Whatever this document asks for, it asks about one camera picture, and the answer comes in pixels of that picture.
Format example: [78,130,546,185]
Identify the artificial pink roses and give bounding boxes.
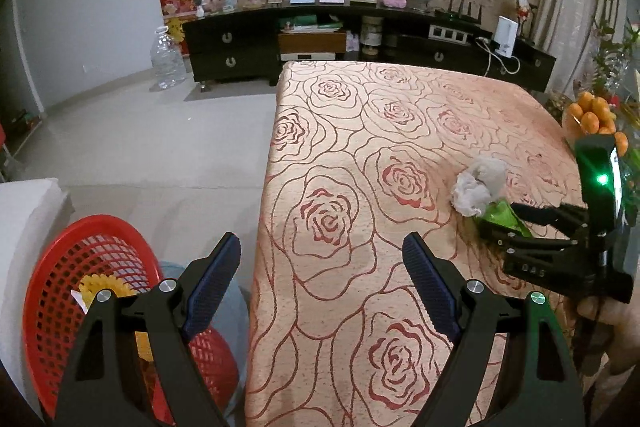
[575,0,640,102]

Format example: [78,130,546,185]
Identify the white set-top box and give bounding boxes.
[279,52,341,62]

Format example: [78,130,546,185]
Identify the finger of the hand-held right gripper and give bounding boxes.
[510,202,588,229]
[479,223,585,255]

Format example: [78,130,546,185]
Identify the white power cable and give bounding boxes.
[475,36,522,78]

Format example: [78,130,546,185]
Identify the stacked round tins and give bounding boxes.
[361,16,383,54]

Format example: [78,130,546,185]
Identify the green flat package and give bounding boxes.
[280,17,345,32]

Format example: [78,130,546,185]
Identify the brown wooden box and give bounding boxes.
[277,32,347,54]

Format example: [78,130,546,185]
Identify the large clear water bottle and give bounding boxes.
[150,26,187,90]

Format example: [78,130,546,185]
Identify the red white figurine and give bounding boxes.
[516,0,536,42]

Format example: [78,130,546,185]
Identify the glass fruit bowl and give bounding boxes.
[561,109,621,142]

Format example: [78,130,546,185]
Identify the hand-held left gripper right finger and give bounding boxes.
[402,232,586,427]

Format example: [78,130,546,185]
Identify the black wifi router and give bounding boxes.
[434,0,485,25]

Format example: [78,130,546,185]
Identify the red chair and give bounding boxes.
[0,124,10,180]

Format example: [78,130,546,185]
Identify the pile of oranges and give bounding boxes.
[567,91,630,158]

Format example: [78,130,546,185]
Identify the red plastic mesh basket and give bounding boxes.
[22,214,240,425]

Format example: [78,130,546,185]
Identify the white tower device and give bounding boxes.
[495,16,518,58]

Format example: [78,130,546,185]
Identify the black television cabinet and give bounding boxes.
[182,2,557,94]

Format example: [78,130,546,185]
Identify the person's right hand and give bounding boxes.
[576,296,633,377]

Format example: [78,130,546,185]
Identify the large yellow foam net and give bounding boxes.
[77,273,151,308]

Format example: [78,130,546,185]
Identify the white socket panel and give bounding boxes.
[427,24,473,42]

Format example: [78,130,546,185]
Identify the green wrapper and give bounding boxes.
[475,201,533,238]

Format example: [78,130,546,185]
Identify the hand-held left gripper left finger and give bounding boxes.
[52,232,242,427]

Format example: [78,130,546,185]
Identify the row of shoes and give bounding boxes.
[7,109,43,135]

